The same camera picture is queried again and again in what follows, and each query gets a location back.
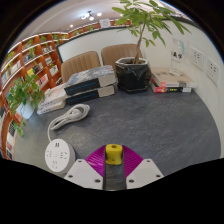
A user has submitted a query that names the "multi-bulb ceiling lamp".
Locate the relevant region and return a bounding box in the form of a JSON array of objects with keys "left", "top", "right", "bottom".
[{"left": 79, "top": 10, "right": 103, "bottom": 22}]

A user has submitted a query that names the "thick dark blue book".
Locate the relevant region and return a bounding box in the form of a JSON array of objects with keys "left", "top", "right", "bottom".
[{"left": 63, "top": 64, "right": 117, "bottom": 97}]

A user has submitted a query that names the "white book with picture cover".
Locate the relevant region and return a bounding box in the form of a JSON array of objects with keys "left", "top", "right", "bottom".
[{"left": 43, "top": 83, "right": 68, "bottom": 104}]

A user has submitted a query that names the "tan upholstered chair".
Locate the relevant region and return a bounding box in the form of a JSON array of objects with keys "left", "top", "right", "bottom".
[
  {"left": 100, "top": 43, "right": 144, "bottom": 69},
  {"left": 60, "top": 50, "right": 102, "bottom": 84}
]

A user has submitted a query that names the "clear acrylic sign stand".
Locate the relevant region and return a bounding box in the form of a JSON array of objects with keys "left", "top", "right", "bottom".
[{"left": 169, "top": 37, "right": 185, "bottom": 77}]

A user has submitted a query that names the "red and black book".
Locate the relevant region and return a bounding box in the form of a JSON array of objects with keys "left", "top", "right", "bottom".
[{"left": 149, "top": 78, "right": 194, "bottom": 94}]

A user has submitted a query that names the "yellow charger block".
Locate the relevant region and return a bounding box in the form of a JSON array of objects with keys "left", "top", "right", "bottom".
[{"left": 105, "top": 143, "right": 124, "bottom": 166}]

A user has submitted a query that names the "leafy plant in white pot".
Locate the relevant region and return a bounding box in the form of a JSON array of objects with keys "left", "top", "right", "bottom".
[{"left": 5, "top": 73, "right": 46, "bottom": 138}]

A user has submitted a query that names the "thin white book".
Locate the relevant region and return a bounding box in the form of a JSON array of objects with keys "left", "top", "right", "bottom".
[{"left": 36, "top": 99, "right": 67, "bottom": 116}]

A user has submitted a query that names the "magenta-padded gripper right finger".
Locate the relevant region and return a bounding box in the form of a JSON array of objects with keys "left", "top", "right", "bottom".
[{"left": 121, "top": 144, "right": 165, "bottom": 191}]

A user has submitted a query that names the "white power strip cable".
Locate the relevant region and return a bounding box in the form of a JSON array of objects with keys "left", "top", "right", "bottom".
[{"left": 47, "top": 103, "right": 91, "bottom": 143}]

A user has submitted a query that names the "beige book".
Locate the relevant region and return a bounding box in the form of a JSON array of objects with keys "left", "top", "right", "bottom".
[{"left": 150, "top": 67, "right": 198, "bottom": 89}]

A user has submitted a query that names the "white wall socket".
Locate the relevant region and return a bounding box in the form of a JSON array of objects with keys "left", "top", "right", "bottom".
[
  {"left": 205, "top": 57, "right": 221, "bottom": 86},
  {"left": 190, "top": 47, "right": 205, "bottom": 71}
]

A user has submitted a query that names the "small tree in black pot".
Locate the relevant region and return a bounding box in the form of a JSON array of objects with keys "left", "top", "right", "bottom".
[{"left": 111, "top": 0, "right": 193, "bottom": 94}]

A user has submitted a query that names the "orange wooden shelf unit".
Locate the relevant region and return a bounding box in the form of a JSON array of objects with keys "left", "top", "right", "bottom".
[{"left": 0, "top": 19, "right": 123, "bottom": 161}]

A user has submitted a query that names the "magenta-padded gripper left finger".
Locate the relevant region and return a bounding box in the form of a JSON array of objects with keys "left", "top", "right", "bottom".
[{"left": 63, "top": 145, "right": 108, "bottom": 192}]

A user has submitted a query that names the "round white power strip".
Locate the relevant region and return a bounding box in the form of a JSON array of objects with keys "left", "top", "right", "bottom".
[{"left": 44, "top": 138, "right": 77, "bottom": 175}]

